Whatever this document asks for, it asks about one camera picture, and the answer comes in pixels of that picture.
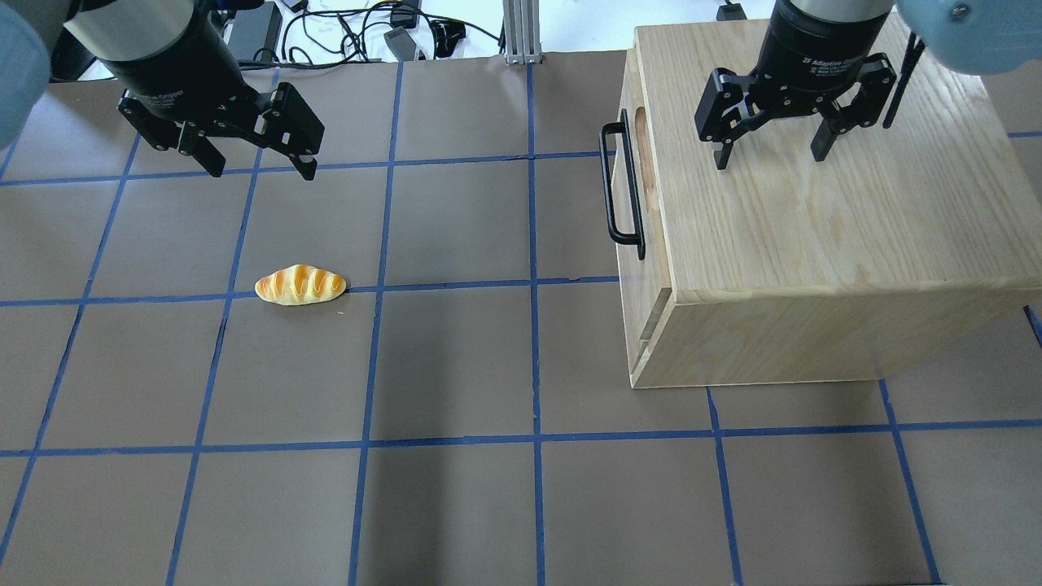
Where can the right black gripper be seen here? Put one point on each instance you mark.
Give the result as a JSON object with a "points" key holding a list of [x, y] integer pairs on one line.
{"points": [[818, 41]]}

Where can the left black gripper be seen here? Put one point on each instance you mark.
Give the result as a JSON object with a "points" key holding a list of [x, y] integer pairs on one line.
{"points": [[167, 61]]}

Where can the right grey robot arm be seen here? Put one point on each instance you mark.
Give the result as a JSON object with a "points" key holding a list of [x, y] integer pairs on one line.
{"points": [[970, 37]]}

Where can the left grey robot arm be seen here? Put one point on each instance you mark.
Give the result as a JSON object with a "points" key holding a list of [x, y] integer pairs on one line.
{"points": [[29, 33]]}

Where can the light wooden drawer cabinet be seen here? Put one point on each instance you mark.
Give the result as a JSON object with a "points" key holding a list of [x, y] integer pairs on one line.
{"points": [[781, 269]]}

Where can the black power adapter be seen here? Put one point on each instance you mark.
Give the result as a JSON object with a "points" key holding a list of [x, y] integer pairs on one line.
{"points": [[254, 33]]}

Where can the yellow toy bread roll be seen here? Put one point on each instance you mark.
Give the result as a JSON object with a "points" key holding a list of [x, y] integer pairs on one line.
{"points": [[300, 285]]}

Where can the aluminium frame post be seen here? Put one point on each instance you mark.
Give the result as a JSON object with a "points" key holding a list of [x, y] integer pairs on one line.
{"points": [[521, 32]]}

